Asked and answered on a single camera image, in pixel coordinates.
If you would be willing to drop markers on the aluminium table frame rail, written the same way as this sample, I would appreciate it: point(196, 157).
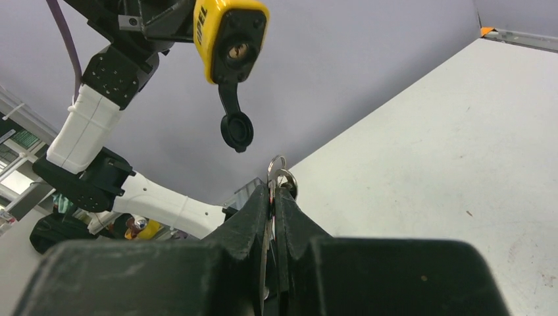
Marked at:
point(533, 41)

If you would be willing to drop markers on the yellow black padlock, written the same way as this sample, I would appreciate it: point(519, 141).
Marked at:
point(229, 36)

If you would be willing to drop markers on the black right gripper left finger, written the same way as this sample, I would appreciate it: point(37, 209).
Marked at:
point(221, 274)

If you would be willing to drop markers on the silver keys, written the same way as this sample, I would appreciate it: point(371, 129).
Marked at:
point(279, 179)

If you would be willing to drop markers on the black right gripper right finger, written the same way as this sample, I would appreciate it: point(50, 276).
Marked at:
point(324, 275)

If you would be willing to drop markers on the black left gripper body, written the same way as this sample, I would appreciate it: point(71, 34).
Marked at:
point(142, 25)

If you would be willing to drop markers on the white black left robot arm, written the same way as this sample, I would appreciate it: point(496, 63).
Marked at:
point(81, 164)

